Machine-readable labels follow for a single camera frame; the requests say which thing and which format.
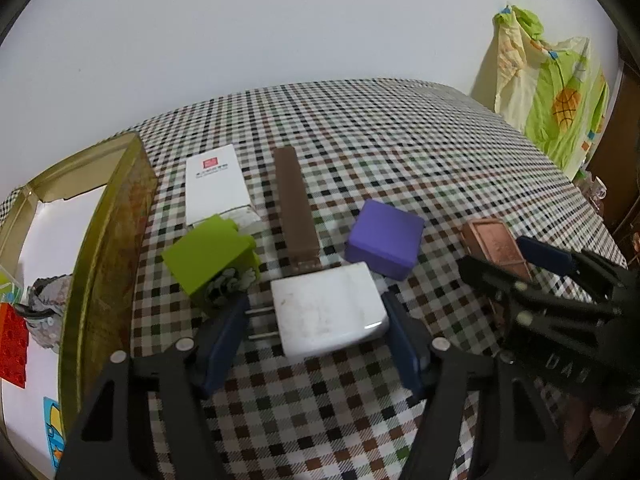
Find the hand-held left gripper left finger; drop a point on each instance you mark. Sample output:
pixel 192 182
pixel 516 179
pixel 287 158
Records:
pixel 222 345

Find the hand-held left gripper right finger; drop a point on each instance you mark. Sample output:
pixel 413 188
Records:
pixel 405 345

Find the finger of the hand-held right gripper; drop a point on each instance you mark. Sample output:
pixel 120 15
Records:
pixel 487 275
pixel 545 255

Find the copper brown box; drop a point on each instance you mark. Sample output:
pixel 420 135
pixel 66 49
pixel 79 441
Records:
pixel 492 242

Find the white plug charger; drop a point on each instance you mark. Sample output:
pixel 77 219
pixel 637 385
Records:
pixel 325 310

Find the green block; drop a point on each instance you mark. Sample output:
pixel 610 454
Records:
pixel 210 255

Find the purple block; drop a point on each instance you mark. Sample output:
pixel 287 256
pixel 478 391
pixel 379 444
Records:
pixel 382 232

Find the gold tin box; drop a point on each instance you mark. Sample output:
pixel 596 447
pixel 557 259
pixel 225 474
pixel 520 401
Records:
pixel 115 240

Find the brown rectangular bar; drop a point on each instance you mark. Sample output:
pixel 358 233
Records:
pixel 295 210

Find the white box with red label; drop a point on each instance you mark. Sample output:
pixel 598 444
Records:
pixel 215 190

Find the red toy brick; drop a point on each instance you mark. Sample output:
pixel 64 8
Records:
pixel 12 345

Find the dark wooden cabinet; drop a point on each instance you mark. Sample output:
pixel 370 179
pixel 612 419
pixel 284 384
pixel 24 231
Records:
pixel 625 135

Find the green and yellow printed cloth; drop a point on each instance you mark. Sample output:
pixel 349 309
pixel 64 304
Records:
pixel 550 110

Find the checkered tablecloth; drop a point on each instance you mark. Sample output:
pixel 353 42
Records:
pixel 400 135

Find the cartoon print card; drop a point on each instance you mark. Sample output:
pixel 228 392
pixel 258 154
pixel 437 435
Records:
pixel 52 425

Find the white paper liner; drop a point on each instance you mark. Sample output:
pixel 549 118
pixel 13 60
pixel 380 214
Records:
pixel 60 240

